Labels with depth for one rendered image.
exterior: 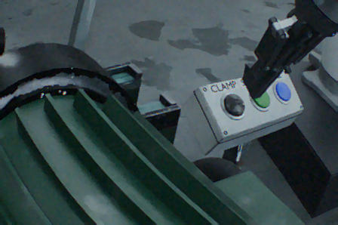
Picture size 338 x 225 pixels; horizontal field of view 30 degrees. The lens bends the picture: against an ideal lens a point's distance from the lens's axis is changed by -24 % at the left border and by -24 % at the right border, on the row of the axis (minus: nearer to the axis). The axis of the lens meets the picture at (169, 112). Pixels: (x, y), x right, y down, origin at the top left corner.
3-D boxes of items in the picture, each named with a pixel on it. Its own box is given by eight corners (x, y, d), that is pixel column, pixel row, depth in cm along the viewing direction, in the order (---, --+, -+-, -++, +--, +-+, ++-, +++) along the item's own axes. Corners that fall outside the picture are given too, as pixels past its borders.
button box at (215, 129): (204, 158, 96) (224, 137, 92) (179, 106, 98) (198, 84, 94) (290, 125, 106) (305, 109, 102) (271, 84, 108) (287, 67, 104)
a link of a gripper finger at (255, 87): (280, 71, 86) (276, 72, 86) (256, 99, 92) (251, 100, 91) (268, 50, 87) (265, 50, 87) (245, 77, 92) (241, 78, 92)
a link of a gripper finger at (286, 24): (316, 21, 76) (293, 21, 73) (299, 40, 80) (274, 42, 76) (306, 5, 76) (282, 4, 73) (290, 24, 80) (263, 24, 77)
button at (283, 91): (277, 107, 101) (282, 101, 99) (268, 88, 101) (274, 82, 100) (289, 103, 102) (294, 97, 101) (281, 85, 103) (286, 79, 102)
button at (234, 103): (225, 124, 95) (232, 116, 94) (215, 101, 96) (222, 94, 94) (243, 118, 97) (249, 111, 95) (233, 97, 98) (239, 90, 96)
